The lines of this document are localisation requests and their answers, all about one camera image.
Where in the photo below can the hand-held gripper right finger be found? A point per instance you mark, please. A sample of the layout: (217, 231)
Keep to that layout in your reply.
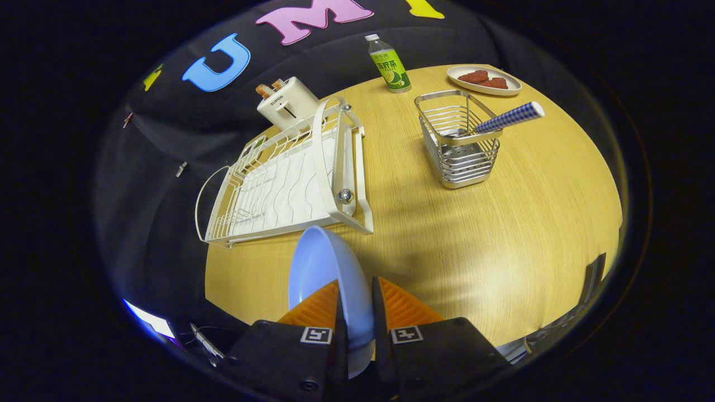
(435, 363)

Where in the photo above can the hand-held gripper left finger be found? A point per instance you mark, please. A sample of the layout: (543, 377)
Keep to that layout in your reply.
(290, 363)

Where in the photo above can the blue plate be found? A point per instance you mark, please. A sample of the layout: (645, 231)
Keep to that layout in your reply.
(324, 262)

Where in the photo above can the white oval plate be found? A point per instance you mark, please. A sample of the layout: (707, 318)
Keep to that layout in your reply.
(458, 71)

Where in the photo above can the computer monitor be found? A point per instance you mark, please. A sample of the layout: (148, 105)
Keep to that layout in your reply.
(151, 321)

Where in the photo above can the silver clip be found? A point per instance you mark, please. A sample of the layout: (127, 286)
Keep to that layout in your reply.
(181, 169)

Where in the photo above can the black backdrop cloth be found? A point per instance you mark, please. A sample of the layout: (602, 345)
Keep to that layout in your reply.
(167, 139)

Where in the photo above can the white toaster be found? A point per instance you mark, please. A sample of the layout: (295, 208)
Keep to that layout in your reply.
(293, 100)

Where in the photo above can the toast slice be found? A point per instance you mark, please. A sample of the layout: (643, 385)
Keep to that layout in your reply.
(277, 84)
(261, 90)

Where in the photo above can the red meat piece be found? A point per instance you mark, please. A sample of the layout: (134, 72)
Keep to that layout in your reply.
(496, 84)
(475, 77)

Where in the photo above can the orange clip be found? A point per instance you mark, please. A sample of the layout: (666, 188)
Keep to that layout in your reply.
(128, 119)

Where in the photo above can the green label drink bottle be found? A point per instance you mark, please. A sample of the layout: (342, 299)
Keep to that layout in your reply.
(391, 67)

